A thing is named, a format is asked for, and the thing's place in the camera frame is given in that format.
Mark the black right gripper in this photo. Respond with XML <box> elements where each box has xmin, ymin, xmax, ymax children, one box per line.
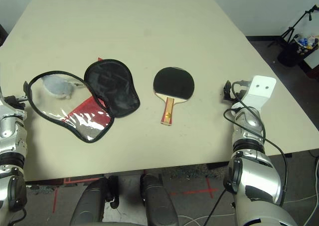
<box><xmin>222</xmin><ymin>80</ymin><xmax>248</xmax><ymax>103</ymax></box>

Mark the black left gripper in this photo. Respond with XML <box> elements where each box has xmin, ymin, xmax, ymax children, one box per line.
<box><xmin>4</xmin><ymin>81</ymin><xmax>29</xmax><ymax>110</ymax></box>

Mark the grey plush toy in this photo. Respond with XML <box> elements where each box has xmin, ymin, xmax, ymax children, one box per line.
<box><xmin>41</xmin><ymin>76</ymin><xmax>75</xmax><ymax>99</ymax></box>

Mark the black rubber ping-pong paddle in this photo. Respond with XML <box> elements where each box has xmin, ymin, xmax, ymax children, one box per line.
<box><xmin>153</xmin><ymin>66</ymin><xmax>195</xmax><ymax>126</ymax></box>

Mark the black red paddle case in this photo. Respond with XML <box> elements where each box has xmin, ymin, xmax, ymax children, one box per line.
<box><xmin>26</xmin><ymin>57</ymin><xmax>141</xmax><ymax>144</ymax></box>

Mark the black bin with bottles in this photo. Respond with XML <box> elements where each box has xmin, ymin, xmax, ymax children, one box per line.
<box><xmin>277</xmin><ymin>33</ymin><xmax>319</xmax><ymax>68</ymax></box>

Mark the black tripod stand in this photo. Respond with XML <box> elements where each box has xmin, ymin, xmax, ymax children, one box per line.
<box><xmin>268</xmin><ymin>5</ymin><xmax>319</xmax><ymax>48</ymax></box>

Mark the red tape cross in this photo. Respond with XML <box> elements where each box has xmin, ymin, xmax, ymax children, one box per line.
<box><xmin>171</xmin><ymin>178</ymin><xmax>219</xmax><ymax>199</ymax></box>

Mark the red tape strip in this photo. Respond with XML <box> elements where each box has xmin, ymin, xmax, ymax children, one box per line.
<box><xmin>51</xmin><ymin>178</ymin><xmax>100</xmax><ymax>213</ymax></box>

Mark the grey robot left leg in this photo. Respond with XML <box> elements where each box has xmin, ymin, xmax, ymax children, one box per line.
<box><xmin>69</xmin><ymin>176</ymin><xmax>119</xmax><ymax>226</ymax></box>

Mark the grey robot leg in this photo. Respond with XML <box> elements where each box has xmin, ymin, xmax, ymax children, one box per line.
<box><xmin>139</xmin><ymin>173</ymin><xmax>179</xmax><ymax>226</ymax></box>
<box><xmin>69</xmin><ymin>176</ymin><xmax>119</xmax><ymax>226</ymax></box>

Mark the grey robot right leg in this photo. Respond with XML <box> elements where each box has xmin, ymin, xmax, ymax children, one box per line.
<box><xmin>139</xmin><ymin>173</ymin><xmax>179</xmax><ymax>226</ymax></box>

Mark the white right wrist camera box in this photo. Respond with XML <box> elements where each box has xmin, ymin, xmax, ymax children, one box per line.
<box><xmin>239</xmin><ymin>75</ymin><xmax>277</xmax><ymax>115</ymax></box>

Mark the white floor cable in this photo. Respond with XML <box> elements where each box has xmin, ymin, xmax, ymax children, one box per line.
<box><xmin>179</xmin><ymin>193</ymin><xmax>319</xmax><ymax>226</ymax></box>

